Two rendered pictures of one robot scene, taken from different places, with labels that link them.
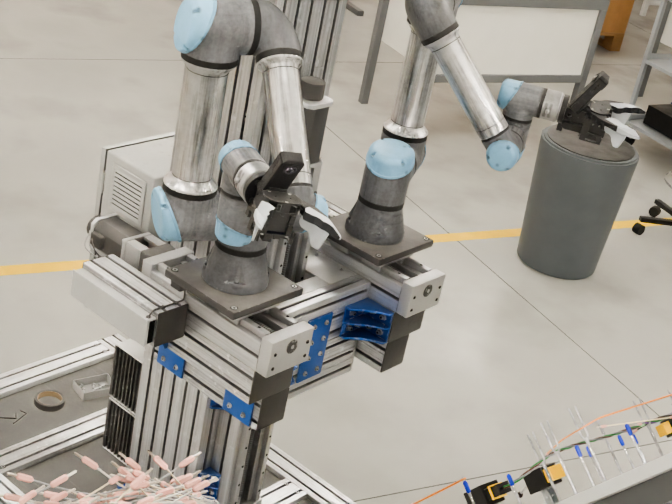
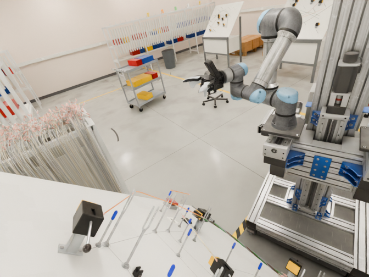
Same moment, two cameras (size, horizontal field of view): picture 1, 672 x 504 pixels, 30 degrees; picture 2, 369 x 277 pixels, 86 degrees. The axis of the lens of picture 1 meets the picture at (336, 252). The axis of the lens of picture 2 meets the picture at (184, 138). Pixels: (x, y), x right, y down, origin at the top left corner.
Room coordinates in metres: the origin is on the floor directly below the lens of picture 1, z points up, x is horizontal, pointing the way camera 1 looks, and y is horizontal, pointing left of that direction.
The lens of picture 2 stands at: (1.94, -0.88, 1.92)
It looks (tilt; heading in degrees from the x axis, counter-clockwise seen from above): 34 degrees down; 96
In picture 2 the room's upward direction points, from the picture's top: 12 degrees counter-clockwise
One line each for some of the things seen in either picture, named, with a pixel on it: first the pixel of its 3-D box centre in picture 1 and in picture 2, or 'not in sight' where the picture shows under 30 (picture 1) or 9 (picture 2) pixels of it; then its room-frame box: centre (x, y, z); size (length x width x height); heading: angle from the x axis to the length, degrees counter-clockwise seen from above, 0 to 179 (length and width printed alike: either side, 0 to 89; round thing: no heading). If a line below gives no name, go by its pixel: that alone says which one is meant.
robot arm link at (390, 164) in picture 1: (388, 170); not in sight; (2.89, -0.08, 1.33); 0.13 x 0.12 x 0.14; 169
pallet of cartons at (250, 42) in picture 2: not in sight; (246, 44); (4.18, 7.11, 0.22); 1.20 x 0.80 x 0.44; 36
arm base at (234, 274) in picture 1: (238, 258); (284, 117); (2.48, 0.21, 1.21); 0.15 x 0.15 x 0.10
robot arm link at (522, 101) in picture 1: (521, 98); not in sight; (2.96, -0.37, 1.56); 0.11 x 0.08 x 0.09; 79
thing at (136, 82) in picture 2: not in sight; (140, 83); (0.73, 3.71, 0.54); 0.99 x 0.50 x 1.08; 45
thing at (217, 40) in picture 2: not in sight; (222, 35); (3.14, 6.18, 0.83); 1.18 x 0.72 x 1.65; 124
